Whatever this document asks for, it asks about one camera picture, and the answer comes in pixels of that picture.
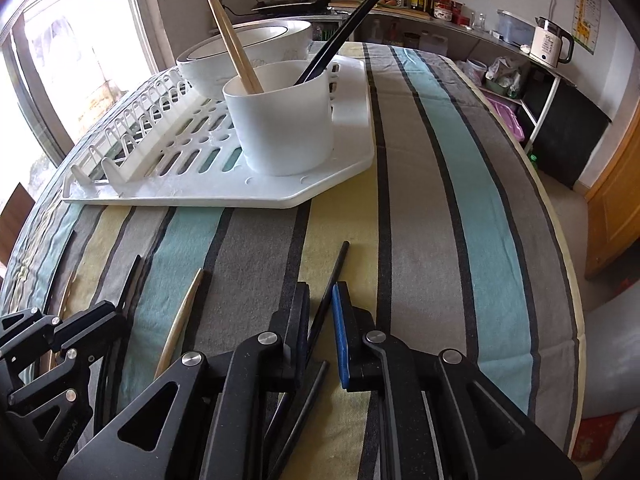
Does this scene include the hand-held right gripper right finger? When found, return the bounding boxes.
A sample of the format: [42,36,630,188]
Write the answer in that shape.
[332,281,583,480]

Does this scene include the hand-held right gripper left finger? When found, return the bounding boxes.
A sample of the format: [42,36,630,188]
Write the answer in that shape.
[57,282,311,480]

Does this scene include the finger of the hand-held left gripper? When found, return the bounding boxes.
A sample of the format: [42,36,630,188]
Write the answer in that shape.
[0,309,58,361]
[52,301,127,361]

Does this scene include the black chopstick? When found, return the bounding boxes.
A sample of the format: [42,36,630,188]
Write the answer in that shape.
[95,255,142,413]
[294,0,420,86]
[270,359,331,466]
[264,241,351,446]
[295,0,422,86]
[46,230,77,295]

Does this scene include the white cup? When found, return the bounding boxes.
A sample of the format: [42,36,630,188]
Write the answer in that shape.
[222,60,335,177]

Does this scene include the striped tablecloth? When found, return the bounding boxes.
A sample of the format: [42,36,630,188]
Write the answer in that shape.
[0,42,586,480]

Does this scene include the white plastic dish rack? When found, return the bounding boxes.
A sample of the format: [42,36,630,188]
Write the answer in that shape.
[62,52,377,209]

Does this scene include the white bowl black rim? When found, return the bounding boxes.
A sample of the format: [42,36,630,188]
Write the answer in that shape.
[176,21,313,98]
[182,21,313,63]

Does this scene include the black cabinet panel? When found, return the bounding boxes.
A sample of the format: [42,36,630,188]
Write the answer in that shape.
[515,65,614,189]

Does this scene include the clear plastic bag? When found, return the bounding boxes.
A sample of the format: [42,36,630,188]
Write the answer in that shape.
[486,56,527,99]

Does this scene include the wooden door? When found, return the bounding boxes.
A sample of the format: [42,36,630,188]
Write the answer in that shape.
[584,107,640,281]

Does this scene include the sliding glass door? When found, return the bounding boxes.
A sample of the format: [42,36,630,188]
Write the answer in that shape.
[0,0,168,173]

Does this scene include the black induction stove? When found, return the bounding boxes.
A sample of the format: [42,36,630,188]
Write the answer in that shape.
[250,0,335,14]

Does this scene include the wooden cutting board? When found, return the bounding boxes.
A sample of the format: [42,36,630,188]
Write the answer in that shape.
[327,2,432,22]

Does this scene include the white electric kettle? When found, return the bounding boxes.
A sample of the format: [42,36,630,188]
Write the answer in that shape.
[529,16,575,67]

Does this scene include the giraffe wall poster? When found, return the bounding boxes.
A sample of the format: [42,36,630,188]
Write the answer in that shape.
[572,0,602,57]

